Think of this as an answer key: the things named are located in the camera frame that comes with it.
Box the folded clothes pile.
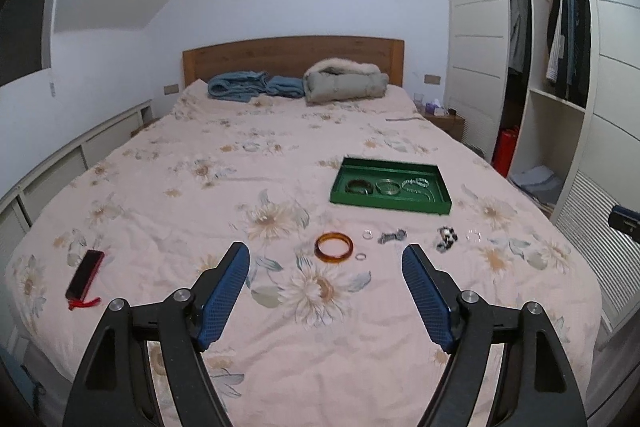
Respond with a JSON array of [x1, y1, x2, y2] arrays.
[[509, 164, 563, 208]]

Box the red bag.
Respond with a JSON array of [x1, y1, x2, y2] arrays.
[[491, 127, 518, 178]]

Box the black case with red tassel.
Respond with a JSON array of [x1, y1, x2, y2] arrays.
[[65, 249, 106, 312]]

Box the grey-green jacket with fur hood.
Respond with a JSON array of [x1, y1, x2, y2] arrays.
[[303, 58, 390, 105]]

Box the white wardrobe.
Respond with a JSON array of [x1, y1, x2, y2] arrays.
[[444, 0, 640, 338]]

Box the black bead bracelet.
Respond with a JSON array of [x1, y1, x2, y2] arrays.
[[436, 227, 460, 254]]

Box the striped hanging shirt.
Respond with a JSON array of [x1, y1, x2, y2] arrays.
[[545, 0, 566, 84]]

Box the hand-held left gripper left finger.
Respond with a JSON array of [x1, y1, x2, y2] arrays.
[[62, 242, 251, 427]]

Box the grey hanging garment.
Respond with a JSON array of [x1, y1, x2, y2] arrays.
[[509, 0, 532, 75]]

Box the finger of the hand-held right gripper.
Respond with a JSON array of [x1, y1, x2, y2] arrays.
[[607, 204, 640, 238]]

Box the clear bead bracelet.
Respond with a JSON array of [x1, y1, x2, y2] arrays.
[[401, 177, 432, 195]]

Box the blue folded garment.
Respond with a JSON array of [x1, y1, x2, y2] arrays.
[[265, 76, 307, 98], [207, 70, 271, 102]]

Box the green jewelry tray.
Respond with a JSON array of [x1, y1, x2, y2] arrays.
[[330, 157, 453, 215]]

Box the dark window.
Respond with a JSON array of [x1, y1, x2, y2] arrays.
[[0, 0, 68, 88]]

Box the dark hanging clothes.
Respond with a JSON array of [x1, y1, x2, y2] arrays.
[[560, 0, 592, 105]]

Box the amber bangle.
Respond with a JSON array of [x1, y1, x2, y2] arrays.
[[314, 232, 355, 265]]

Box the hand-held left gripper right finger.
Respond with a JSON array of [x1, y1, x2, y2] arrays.
[[401, 243, 588, 427]]

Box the wooden headboard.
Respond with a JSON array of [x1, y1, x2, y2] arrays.
[[182, 36, 405, 88]]

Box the wooden nightstand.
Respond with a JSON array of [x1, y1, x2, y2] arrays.
[[425, 109, 467, 140]]

